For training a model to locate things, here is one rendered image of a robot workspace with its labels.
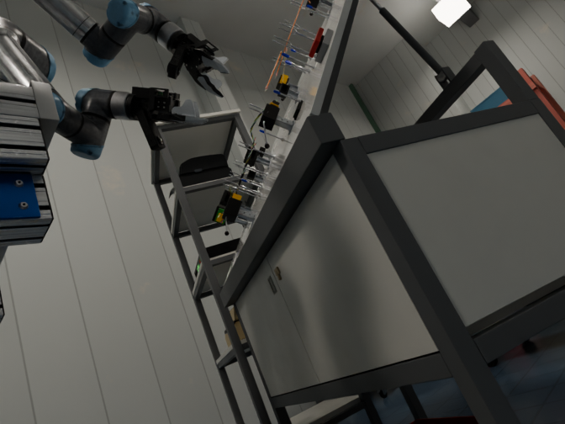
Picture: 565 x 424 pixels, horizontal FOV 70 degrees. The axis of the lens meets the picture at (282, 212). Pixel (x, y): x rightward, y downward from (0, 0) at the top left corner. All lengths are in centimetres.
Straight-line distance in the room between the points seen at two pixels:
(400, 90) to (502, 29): 203
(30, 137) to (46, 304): 258
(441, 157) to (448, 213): 13
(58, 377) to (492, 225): 284
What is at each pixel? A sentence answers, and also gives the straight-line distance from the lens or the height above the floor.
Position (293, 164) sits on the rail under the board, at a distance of 86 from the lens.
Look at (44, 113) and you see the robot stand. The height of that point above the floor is 104.
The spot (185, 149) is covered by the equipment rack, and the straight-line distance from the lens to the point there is 252.
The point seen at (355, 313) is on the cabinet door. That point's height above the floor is 52.
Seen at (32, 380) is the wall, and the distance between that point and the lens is 318.
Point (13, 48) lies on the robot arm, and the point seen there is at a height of 144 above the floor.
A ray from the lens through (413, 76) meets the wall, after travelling 856.
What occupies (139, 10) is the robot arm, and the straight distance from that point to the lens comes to 130.
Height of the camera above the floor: 48
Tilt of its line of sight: 19 degrees up
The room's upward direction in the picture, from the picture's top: 25 degrees counter-clockwise
